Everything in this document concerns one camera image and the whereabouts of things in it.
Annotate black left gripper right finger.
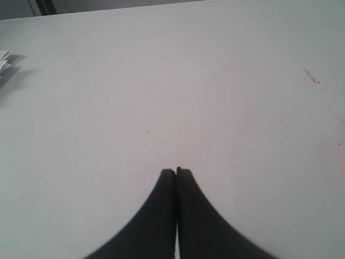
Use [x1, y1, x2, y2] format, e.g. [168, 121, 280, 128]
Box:
[176, 167, 274, 258]

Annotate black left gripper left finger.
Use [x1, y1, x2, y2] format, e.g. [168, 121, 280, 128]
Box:
[86, 169, 177, 258]

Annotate white paper scraps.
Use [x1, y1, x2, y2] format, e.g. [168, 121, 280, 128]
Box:
[0, 50, 13, 73]

